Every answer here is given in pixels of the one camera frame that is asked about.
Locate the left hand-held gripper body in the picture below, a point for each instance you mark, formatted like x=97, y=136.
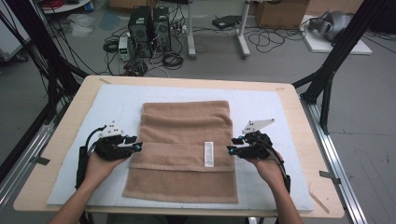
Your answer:
x=110, y=149

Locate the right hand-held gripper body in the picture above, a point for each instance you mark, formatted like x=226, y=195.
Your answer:
x=255, y=147

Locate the brown towel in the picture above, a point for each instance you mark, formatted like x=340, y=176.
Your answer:
x=183, y=133

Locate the person's left hand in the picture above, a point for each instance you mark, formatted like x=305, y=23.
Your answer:
x=101, y=169

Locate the person's right hand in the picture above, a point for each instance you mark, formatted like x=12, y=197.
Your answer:
x=269, y=171

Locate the white grid mat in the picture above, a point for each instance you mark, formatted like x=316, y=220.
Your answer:
x=264, y=102

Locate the black tape strip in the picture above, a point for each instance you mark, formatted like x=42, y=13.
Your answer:
x=42, y=160

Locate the thin wooden stick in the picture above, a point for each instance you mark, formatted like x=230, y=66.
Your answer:
x=320, y=202

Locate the white power supply unit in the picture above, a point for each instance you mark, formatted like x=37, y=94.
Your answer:
x=124, y=48

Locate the white table stand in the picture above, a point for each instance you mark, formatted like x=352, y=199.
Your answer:
x=243, y=34

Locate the large black computer tower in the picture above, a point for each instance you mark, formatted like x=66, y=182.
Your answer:
x=140, y=29

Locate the slim black computer tower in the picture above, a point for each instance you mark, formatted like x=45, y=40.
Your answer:
x=162, y=28

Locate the black flat device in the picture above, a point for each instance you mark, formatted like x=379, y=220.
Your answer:
x=225, y=21

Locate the white floor board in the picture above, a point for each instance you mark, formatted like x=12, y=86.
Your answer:
x=320, y=46

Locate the clear plastic bag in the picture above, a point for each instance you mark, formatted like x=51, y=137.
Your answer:
x=81, y=25

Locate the large cardboard box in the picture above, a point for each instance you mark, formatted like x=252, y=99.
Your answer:
x=280, y=14

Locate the round white table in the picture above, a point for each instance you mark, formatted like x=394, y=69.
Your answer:
x=67, y=7

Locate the grey rounded device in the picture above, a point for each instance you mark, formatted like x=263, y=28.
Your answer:
x=334, y=21

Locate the aluminium rail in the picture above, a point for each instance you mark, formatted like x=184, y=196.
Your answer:
x=21, y=161
x=337, y=161

